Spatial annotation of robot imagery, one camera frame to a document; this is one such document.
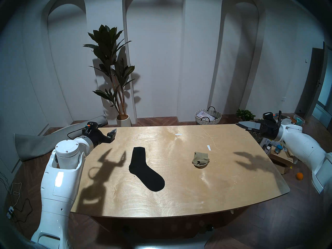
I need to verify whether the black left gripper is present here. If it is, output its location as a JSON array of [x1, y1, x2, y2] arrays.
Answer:
[[90, 128, 117, 148]]

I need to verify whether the white printed carton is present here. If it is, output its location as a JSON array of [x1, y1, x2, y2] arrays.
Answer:
[[262, 138, 273, 155]]

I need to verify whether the black long sock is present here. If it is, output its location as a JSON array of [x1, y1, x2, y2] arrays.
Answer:
[[129, 147, 165, 192]]

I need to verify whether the wicker basket with black handles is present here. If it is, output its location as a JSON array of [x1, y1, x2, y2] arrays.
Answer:
[[195, 106, 222, 125]]

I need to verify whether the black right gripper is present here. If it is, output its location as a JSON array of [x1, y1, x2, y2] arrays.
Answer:
[[235, 119, 280, 141]]

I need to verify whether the metal wire rack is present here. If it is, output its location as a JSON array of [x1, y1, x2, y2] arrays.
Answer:
[[250, 130, 265, 144]]

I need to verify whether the brown cardboard box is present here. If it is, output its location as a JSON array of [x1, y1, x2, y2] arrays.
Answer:
[[270, 147, 295, 175]]

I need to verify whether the dark open door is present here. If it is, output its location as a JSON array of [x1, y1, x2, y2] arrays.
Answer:
[[296, 47, 324, 119]]

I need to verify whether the white round plant pot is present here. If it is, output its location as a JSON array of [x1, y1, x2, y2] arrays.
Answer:
[[116, 114, 132, 127]]

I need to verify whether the tall dark leafy plant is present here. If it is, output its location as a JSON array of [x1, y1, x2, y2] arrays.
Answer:
[[83, 24, 136, 116]]

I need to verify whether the small bushy green plant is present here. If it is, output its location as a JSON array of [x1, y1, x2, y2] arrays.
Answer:
[[236, 109, 256, 122]]

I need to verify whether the thin white cable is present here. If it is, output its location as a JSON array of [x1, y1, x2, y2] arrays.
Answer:
[[9, 182, 23, 208]]

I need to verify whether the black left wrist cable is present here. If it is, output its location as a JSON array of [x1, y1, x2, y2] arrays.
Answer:
[[67, 128, 86, 140]]

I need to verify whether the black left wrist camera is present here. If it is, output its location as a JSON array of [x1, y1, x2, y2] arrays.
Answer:
[[82, 121, 99, 133]]

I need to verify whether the pale blue glass door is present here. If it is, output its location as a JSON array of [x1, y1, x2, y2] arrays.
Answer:
[[313, 45, 332, 127]]

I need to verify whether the olive ribbed short sock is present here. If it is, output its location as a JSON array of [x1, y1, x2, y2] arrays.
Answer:
[[192, 152, 210, 169]]

